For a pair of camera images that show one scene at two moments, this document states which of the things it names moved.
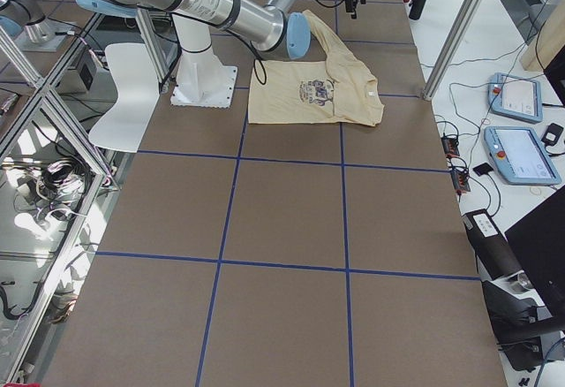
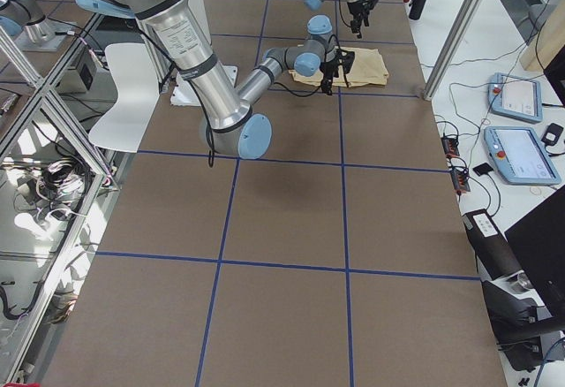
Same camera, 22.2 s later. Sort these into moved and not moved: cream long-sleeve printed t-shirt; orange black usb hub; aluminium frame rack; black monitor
Moved: cream long-sleeve printed t-shirt
Not moved: aluminium frame rack; black monitor; orange black usb hub
